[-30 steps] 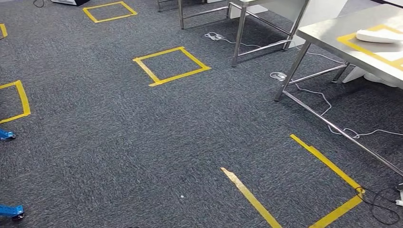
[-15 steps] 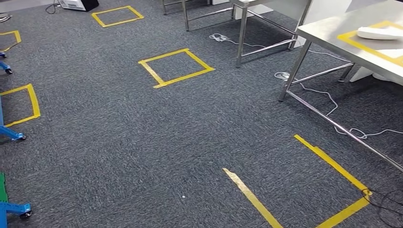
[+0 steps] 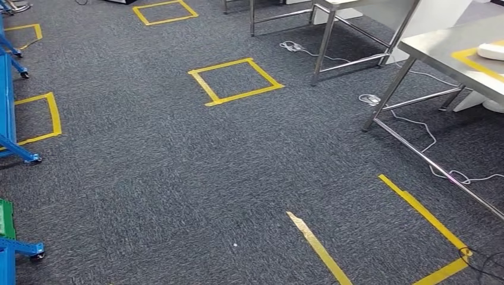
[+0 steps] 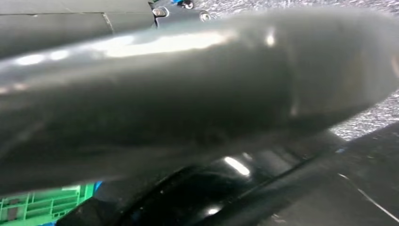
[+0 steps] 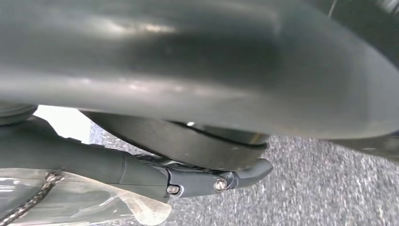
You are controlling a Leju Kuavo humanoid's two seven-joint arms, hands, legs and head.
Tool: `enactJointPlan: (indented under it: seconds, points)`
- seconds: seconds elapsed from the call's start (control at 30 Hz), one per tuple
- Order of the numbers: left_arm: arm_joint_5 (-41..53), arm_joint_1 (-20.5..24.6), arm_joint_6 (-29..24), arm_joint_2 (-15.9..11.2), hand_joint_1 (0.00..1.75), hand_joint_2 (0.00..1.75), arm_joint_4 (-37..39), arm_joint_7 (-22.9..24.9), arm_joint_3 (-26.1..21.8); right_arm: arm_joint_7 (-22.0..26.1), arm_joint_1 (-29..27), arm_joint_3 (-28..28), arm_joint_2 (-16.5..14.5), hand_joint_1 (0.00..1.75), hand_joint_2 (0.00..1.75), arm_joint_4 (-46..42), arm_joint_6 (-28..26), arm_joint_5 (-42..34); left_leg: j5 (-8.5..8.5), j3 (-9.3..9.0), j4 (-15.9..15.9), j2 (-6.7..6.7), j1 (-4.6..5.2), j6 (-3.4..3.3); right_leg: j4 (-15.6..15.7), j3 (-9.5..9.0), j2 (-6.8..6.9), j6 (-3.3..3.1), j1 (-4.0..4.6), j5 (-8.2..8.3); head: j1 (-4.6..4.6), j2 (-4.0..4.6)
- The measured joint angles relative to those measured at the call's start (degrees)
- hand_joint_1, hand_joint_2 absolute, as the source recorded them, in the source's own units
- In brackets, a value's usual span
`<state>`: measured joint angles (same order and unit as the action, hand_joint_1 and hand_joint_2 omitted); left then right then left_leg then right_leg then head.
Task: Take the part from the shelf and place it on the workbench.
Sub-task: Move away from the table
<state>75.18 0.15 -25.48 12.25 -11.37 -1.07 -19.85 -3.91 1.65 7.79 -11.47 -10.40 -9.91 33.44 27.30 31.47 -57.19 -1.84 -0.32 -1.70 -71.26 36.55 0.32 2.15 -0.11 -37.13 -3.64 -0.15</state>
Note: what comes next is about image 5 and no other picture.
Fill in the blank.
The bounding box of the clear plastic cover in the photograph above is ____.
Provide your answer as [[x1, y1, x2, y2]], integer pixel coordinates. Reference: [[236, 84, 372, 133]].
[[0, 168, 172, 226]]

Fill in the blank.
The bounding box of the braided black cable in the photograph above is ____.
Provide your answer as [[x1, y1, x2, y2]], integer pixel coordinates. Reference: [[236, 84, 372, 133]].
[[0, 172, 64, 226]]

